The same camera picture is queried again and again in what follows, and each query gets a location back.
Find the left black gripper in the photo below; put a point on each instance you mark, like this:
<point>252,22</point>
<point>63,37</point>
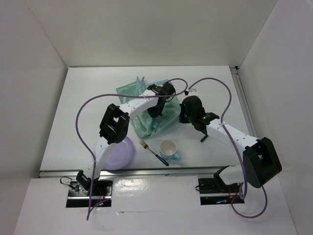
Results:
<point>155,113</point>

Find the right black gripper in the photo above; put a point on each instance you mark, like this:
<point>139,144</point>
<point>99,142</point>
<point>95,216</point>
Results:
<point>182,119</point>

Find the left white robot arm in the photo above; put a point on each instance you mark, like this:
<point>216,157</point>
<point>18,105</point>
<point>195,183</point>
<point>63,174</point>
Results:
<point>114,126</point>

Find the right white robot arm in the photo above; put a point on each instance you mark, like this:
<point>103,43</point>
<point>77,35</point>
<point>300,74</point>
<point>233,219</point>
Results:
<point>260,162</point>

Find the blue mug white inside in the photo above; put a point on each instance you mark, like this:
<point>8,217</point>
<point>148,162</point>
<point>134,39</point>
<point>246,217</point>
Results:
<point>169,150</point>

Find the purple plate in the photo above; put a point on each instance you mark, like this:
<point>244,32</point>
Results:
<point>120,156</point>

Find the gold knife black handle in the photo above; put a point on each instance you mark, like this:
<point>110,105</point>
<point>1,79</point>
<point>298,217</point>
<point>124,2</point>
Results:
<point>204,138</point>

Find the gold fork black handle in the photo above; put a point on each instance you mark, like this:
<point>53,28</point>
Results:
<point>145,146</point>

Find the aluminium right side rail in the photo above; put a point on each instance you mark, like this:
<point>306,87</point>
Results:
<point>247,110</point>

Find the aluminium rail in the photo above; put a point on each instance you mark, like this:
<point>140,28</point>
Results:
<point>144,172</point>
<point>247,110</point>

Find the aluminium front rail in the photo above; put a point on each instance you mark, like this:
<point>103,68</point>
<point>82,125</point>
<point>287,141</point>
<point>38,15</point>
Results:
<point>144,172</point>

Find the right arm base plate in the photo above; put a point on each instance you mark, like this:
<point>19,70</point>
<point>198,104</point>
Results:
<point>211,186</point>

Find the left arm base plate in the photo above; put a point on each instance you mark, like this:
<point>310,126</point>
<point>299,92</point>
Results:
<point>102,190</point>

